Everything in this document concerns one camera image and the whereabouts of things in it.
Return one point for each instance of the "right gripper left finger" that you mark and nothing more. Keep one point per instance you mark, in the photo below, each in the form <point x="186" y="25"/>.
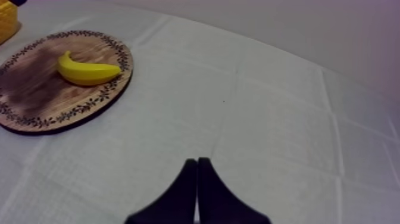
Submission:
<point x="178" y="203"/>

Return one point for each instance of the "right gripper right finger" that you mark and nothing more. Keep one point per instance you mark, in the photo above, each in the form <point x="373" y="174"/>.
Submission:
<point x="218" y="203"/>

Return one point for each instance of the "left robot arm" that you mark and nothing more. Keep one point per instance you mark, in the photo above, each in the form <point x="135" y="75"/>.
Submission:
<point x="17" y="2"/>

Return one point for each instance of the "yellow toy banana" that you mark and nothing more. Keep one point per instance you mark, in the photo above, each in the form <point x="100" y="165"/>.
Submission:
<point x="87" y="72"/>

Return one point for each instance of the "round wooden board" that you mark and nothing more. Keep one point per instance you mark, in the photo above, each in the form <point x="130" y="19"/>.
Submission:
<point x="62" y="84"/>

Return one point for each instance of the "yellow plastic basket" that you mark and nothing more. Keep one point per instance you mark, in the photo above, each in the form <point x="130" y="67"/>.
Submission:
<point x="7" y="18"/>

